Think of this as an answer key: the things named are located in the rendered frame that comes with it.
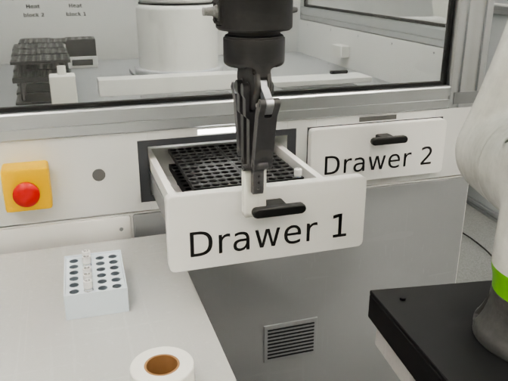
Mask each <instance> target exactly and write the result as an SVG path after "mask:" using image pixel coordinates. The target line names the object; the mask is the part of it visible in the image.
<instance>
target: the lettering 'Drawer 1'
mask: <svg viewBox="0 0 508 381"><path fill-rule="evenodd" d="M338 217H339V227H338V234H335V235H333V237H344V236H346V233H345V234H341V231H342V213H341V214H337V215H334V216H333V218H338ZM313 225H318V223H317V222H314V223H312V224H311V225H310V224H307V236H306V241H309V237H310V229H311V227H312V226H313ZM290 228H297V230H298V232H296V233H289V234H288V231H289V229H290ZM279 230H280V228H277V230H276V233H275V236H274V241H273V240H272V236H271V232H270V229H266V230H265V235H264V238H263V241H261V237H260V235H259V230H257V231H256V236H257V239H258V242H259V246H260V248H262V247H264V245H265V240H266V237H267V234H268V236H269V239H270V242H271V246H275V244H276V241H277V236H278V233H279ZM198 234H203V235H206V236H207V237H208V240H209V246H208V248H207V250H206V251H205V252H202V253H197V254H194V235H198ZM240 234H244V235H246V238H244V239H239V240H236V241H235V242H234V249H235V250H236V251H242V250H244V249H245V248H246V249H249V235H248V233H246V232H238V233H236V234H235V236H237V235H240ZM297 234H301V229H300V227H299V226H298V225H291V226H289V227H288V228H287V229H286V230H285V233H284V239H285V241H286V242H288V243H298V242H300V239H298V240H295V241H290V240H288V237H287V236H291V235H297ZM229 236H230V234H225V235H224V236H222V235H219V236H218V242H219V253H222V241H223V239H224V238H225V237H229ZM241 241H246V245H245V247H243V248H237V243H239V242H241ZM211 248H212V237H211V235H210V234H209V233H207V232H204V231H198V232H191V233H190V257H196V256H203V255H205V254H207V253H208V252H209V251H210V250H211Z"/></svg>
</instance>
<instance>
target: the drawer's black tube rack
mask: <svg viewBox="0 0 508 381"><path fill-rule="evenodd" d="M168 152H169V154H170V156H171V158H172V159H173V160H174V162H175V164H169V171H170V172H171V173H172V175H173V177H174V179H175V180H176V182H177V185H178V186H179V187H180V188H181V191H182V192H185V191H192V189H191V185H194V184H208V183H216V182H223V181H237V180H242V169H241V166H242V162H241V161H240V158H241V156H238V155H237V143H235V144H217V145H209V146H199V147H182V148H173V149H168ZM282 175H294V168H292V167H291V166H290V165H288V164H287V163H286V162H285V161H283V160H282V159H281V158H280V157H279V156H278V155H277V154H275V153H274V155H273V163H272V168H271V169H266V177H274V176H282Z"/></svg>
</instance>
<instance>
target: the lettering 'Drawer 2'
mask: <svg viewBox="0 0 508 381"><path fill-rule="evenodd" d="M427 148H428V149H429V154H428V155H427V156H426V158H425V159H424V160H423V161H422V162H421V163H420V165H425V164H431V162H427V163H425V162H424V161H425V160H426V159H427V158H428V157H429V156H430V154H431V153H432V148H431V147H423V148H422V150H424V149H427ZM410 154H412V153H408V154H406V153H405V154H404V165H403V166H405V164H406V158H407V155H410ZM393 156H397V157H398V159H397V160H391V158H392V157H393ZM328 158H334V159H336V161H337V167H336V170H335V171H333V172H327V159H328ZM385 158H386V155H384V156H383V160H382V163H381V165H380V162H379V156H376V159H375V161H374V164H372V159H371V156H369V160H370V167H371V170H374V167H375V165H376V161H378V165H379V169H382V167H383V163H384V160H385ZM349 160H352V158H350V159H348V160H346V159H345V160H344V171H343V173H345V171H346V163H347V162H348V161H349ZM355 160H362V161H363V162H362V163H356V164H355V165H354V171H355V172H360V171H361V170H362V171H364V163H365V161H364V158H362V157H358V158H356V159H355ZM396 161H400V156H399V155H398V154H392V155H391V156H390V157H389V166H390V167H391V168H397V167H399V165H397V166H392V165H391V162H396ZM361 164H362V167H361V169H359V170H357V169H356V166H357V165H361ZM338 170H339V158H338V157H336V156H326V157H325V168H324V174H325V175H331V174H334V173H336V172H337V171H338Z"/></svg>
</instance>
